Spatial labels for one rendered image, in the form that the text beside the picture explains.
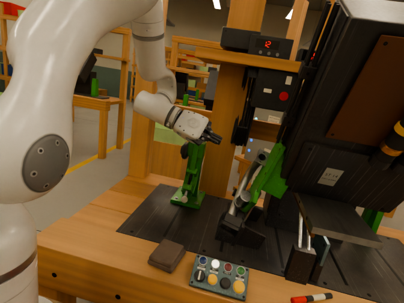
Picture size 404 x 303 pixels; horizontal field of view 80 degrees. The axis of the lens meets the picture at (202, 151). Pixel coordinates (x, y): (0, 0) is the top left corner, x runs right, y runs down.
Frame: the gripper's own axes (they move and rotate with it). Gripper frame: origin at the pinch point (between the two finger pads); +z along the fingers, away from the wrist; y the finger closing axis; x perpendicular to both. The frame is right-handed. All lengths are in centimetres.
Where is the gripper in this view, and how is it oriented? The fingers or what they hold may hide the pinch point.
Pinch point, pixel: (216, 139)
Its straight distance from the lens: 85.9
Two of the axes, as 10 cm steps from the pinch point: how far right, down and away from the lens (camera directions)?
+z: 8.9, 4.5, -0.5
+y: 4.2, -7.9, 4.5
